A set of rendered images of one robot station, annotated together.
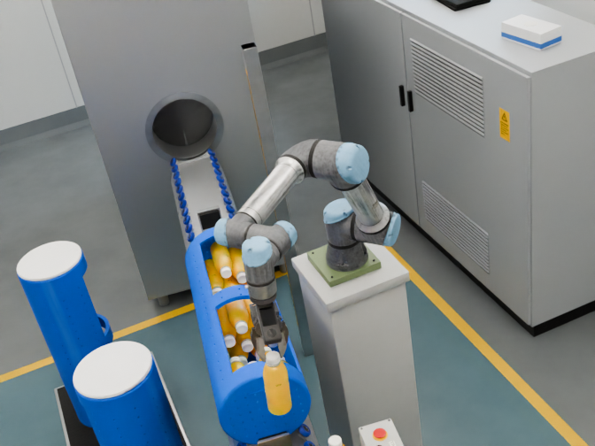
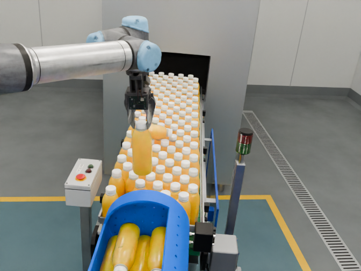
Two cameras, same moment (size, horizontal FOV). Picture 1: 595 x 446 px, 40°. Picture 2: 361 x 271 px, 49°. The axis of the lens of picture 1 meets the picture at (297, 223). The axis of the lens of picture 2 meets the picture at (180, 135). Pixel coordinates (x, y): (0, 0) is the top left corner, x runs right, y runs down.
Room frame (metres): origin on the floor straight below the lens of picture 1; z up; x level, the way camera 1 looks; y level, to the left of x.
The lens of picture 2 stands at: (2.83, 0.43, 1.97)
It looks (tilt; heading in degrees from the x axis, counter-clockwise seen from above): 27 degrees down; 188
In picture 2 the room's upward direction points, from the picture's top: 5 degrees clockwise
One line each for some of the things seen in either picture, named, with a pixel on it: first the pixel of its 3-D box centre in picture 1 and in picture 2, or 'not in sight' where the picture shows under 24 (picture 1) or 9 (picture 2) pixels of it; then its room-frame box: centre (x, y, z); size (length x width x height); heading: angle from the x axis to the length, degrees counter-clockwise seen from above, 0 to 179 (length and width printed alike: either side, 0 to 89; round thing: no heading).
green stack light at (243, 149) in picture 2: not in sight; (243, 145); (1.30, 0.49, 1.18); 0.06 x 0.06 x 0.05
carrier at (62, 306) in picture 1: (80, 338); not in sight; (2.96, 1.07, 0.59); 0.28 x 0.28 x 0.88
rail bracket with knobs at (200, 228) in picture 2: not in sight; (201, 238); (1.65, 0.38, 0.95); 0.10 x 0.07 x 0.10; 98
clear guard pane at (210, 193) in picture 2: not in sight; (209, 201); (1.06, 0.37, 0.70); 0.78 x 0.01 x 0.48; 8
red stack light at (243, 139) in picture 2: not in sight; (245, 136); (1.30, 0.49, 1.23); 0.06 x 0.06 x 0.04
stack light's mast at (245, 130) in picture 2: not in sight; (243, 147); (1.30, 0.49, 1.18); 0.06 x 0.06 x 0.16
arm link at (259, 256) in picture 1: (258, 260); (135, 36); (1.71, 0.11, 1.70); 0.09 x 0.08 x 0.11; 147
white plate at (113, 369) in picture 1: (112, 368); not in sight; (2.19, 0.72, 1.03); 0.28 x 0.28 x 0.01
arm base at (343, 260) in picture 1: (345, 247); not in sight; (2.37, -0.15, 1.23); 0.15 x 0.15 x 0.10
